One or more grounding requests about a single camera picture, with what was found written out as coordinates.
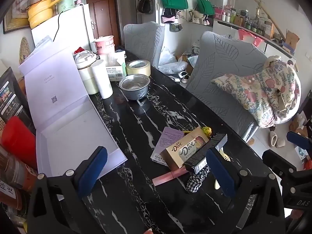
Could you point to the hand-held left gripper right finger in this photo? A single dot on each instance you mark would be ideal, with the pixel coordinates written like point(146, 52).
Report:
point(219, 175)

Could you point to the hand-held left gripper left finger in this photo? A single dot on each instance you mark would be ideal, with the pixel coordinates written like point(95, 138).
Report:
point(93, 170)

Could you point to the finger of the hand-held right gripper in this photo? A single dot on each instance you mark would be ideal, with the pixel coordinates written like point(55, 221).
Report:
point(277, 162)
point(298, 139)

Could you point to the black slim box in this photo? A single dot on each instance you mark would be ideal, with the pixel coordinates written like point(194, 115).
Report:
point(207, 151)

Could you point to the gold chocolate box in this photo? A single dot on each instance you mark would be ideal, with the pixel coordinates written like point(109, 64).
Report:
point(180, 151)

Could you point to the pink lip gloss tube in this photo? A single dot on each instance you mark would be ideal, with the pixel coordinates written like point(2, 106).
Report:
point(165, 177)

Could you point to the white gift box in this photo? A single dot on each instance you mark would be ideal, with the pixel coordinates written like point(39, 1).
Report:
point(61, 126)

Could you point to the person's left hand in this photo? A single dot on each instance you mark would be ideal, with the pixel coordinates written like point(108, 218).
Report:
point(148, 231)

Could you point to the beige slipper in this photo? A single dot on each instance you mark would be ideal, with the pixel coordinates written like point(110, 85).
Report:
point(280, 143)
point(273, 139)

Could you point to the cream hair clip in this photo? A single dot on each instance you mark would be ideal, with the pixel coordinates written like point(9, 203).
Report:
point(225, 157)

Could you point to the checkered scrunchie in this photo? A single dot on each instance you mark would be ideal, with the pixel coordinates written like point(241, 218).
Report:
point(195, 182)

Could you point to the printed cushion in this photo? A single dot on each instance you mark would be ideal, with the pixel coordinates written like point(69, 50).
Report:
point(263, 95)

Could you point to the purple card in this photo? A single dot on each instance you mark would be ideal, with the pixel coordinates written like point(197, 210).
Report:
point(168, 139)

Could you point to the clear jar brown contents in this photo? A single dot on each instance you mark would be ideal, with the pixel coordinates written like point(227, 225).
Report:
point(14, 170)

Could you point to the red lidded jar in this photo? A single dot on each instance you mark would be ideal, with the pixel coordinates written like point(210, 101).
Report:
point(18, 141)

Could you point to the clear jar white label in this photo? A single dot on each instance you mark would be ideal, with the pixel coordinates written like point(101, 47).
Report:
point(9, 195)

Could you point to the white paper roll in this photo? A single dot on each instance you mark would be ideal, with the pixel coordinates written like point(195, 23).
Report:
point(103, 80)

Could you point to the metal bowl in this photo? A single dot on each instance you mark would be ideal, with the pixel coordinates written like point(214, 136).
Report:
point(134, 87)

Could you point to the cream lidded tumbler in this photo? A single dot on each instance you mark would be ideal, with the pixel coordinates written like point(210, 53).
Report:
point(85, 78)

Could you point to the cardboard box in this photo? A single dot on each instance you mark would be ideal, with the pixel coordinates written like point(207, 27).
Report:
point(292, 40)

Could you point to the tissue box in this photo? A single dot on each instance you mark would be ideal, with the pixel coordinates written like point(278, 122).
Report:
point(115, 70)

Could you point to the white shoes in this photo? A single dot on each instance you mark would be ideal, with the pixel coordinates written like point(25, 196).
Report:
point(184, 76)

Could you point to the grey leaf-pattern chair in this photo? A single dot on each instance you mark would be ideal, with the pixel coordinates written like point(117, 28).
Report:
point(219, 65)
point(141, 41)

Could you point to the tape roll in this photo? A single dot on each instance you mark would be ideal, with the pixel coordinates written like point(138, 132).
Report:
point(139, 69)

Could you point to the black snack pouch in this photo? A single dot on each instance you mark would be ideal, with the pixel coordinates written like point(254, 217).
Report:
point(12, 95)

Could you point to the white plastic bags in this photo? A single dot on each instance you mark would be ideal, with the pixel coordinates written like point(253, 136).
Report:
point(170, 63)

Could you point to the row of jars and bottles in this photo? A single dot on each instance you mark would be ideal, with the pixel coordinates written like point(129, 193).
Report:
point(253, 22)

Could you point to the stack of pink cups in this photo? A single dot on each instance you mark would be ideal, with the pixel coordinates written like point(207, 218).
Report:
point(104, 45)

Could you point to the white cabinet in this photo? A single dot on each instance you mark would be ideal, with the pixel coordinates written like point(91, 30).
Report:
point(224, 28)

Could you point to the white refrigerator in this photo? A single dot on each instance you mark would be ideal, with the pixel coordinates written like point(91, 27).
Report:
point(70, 29)

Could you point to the brown door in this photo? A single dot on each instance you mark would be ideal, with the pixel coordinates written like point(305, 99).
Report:
point(104, 17)

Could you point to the green tote bag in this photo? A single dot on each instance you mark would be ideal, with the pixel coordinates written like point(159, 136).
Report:
point(206, 7)
point(174, 0)

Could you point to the yellow pot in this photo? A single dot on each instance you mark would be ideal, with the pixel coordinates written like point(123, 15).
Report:
point(40, 13)

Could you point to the framed picture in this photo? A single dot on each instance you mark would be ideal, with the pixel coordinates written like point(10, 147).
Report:
point(17, 9)

